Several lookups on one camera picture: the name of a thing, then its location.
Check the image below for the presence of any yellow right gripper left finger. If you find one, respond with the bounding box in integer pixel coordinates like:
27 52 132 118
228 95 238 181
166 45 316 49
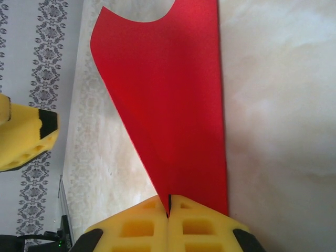
69 194 170 252

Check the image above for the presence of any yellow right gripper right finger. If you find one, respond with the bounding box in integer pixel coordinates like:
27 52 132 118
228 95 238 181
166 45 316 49
167 194 266 252

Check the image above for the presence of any red paper sheet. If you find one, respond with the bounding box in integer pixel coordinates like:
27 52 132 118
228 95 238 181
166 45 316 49
89 0 229 218

